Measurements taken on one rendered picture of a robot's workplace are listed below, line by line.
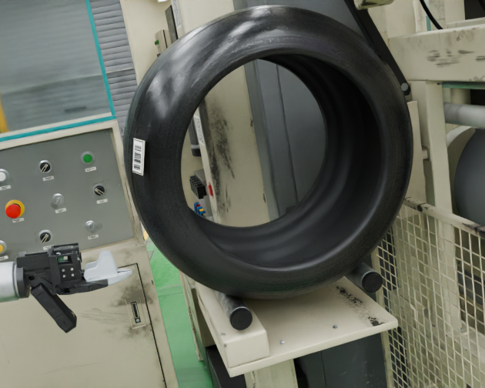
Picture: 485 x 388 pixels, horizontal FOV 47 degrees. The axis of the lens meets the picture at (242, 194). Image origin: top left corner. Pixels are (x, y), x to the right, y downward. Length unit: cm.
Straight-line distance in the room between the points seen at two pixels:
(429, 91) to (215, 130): 56
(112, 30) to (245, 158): 897
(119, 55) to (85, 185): 863
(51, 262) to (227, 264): 33
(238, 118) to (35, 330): 87
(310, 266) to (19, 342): 99
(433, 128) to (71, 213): 104
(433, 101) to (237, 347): 81
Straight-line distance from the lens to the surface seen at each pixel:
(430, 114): 153
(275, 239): 136
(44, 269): 114
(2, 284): 113
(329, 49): 105
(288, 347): 117
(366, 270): 118
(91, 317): 175
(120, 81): 1032
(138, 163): 99
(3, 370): 184
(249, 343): 113
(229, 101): 137
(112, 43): 1029
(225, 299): 115
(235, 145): 139
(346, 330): 121
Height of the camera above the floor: 140
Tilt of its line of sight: 14 degrees down
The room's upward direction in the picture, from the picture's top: 10 degrees counter-clockwise
